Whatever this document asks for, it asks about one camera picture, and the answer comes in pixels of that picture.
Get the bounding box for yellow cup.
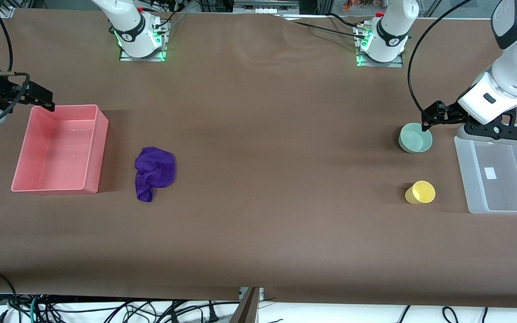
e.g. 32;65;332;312
404;181;436;205

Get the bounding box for purple cloth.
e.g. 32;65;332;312
134;147;176;203

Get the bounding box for pink plastic bin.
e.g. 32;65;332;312
11;105;110;194

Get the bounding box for translucent plastic bin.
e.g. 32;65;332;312
454;123;517;214

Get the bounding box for brown table cover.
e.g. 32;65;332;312
0;8;517;309

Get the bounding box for silver background device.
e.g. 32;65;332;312
233;0;300;14

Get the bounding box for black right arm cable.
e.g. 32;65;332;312
0;18;31;127

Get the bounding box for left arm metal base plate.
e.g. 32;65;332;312
356;25;404;68

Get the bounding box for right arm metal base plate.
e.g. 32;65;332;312
119;22;167;62

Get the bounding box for short black table cable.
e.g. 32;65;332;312
328;13;367;28

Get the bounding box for black base cable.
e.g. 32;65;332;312
151;0;190;37

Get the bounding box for long black table cable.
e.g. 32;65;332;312
281;14;368;40

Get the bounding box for metal frame post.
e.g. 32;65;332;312
231;287;262;323

